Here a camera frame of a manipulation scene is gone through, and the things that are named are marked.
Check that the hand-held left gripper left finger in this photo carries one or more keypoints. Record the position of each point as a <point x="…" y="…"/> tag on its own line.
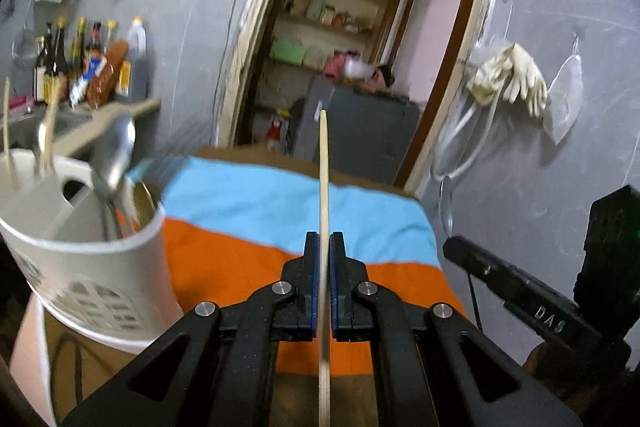
<point x="312" y="287"/>

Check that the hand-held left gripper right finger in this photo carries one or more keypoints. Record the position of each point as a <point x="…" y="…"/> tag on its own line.
<point x="336" y="292"/>

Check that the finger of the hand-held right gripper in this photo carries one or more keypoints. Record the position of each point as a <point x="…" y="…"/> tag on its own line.
<point x="480" y="264"/>

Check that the gold spoon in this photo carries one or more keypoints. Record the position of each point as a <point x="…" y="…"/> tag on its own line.
<point x="145" y="199"/>

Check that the white plastic utensil holder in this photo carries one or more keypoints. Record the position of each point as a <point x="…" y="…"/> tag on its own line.
<point x="100" y="267"/>

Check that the steel spoon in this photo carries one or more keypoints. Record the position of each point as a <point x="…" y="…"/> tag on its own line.
<point x="117" y="152"/>

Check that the hanging metal ladle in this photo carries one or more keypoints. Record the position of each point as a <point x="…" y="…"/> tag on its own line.
<point x="446" y="202"/>

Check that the blue and orange cloth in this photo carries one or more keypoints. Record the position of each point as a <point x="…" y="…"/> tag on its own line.
<point x="250" y="207"/>

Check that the red bottle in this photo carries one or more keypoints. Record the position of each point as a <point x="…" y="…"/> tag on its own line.
<point x="276" y="132"/>

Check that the grey refrigerator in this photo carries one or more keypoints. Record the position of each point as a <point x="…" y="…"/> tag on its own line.
<point x="360" y="132"/>

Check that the clear plastic bag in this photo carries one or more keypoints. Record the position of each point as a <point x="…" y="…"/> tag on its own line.
<point x="565" y="102"/>

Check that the cream rubber gloves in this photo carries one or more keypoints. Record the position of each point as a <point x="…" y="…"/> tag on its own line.
<point x="515" y="74"/>

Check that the pink cloth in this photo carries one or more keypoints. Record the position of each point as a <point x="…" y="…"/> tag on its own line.
<point x="335" y="67"/>

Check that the metal pot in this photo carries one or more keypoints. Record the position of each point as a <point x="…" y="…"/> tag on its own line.
<point x="359" y="68"/>

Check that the green box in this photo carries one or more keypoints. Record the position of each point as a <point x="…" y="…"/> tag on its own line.
<point x="287" y="51"/>

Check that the wooden shelf unit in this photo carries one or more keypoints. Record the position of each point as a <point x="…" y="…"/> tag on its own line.
<point x="340" y="2"/>

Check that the large dark liquid jug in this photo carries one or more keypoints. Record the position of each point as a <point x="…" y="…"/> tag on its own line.
<point x="139" y="57"/>

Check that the brown seasoning packet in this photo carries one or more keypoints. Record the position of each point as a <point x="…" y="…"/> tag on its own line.
<point x="106" y="74"/>

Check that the blue and white packet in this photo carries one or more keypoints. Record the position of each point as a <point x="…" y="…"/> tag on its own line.
<point x="87" y="79"/>

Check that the yellow cap sauce bottle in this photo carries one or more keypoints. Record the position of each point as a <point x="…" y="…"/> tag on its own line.
<point x="111" y="34"/>
<point x="80" y="47"/>

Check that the dark cap sauce bottle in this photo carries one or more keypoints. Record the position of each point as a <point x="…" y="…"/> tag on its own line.
<point x="95" y="39"/>

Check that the dark soy sauce bottle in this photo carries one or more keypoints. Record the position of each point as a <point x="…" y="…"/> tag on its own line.
<point x="39" y="72"/>
<point x="57" y="67"/>

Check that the pink item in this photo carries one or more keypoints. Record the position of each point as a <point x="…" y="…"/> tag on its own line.
<point x="21" y="103"/>

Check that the metal strainer ladle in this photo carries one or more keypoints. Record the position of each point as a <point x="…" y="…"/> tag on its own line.
<point x="25" y="49"/>

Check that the wooden door frame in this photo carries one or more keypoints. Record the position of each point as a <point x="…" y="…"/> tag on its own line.
<point x="250" y="32"/>

